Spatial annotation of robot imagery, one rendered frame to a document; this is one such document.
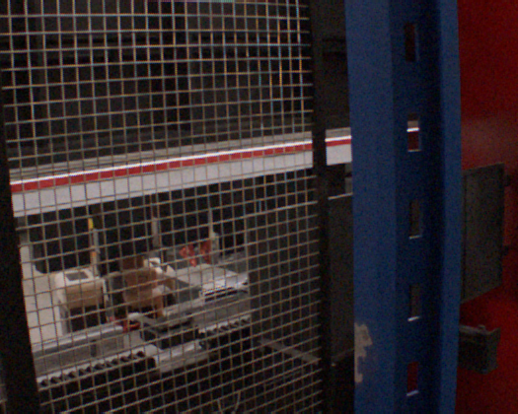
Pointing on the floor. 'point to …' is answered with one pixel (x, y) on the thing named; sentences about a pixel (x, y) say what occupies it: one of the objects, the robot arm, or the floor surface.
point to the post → (3, 238)
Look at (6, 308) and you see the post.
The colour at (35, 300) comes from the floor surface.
